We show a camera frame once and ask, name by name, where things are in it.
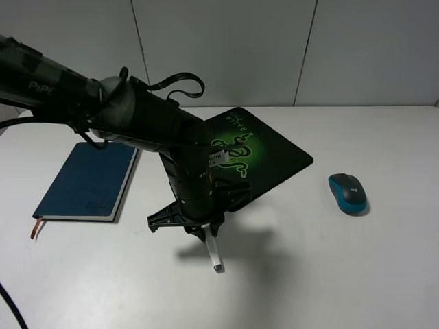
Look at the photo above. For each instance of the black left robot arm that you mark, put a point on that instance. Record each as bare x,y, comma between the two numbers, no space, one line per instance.
123,109

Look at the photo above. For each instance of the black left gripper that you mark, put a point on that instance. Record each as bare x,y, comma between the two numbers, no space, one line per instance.
199,198

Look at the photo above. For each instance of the black green mouse pad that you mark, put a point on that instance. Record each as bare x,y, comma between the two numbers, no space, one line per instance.
266,158

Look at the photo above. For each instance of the white connector plug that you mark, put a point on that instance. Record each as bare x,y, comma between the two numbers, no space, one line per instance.
218,158

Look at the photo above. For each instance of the black blue computer mouse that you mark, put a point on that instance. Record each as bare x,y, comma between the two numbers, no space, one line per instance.
348,193

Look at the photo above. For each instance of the white marker pen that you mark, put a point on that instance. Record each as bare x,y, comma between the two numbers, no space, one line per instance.
211,246

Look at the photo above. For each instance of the dark blue notebook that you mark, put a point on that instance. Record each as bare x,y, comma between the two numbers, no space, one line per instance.
89,187

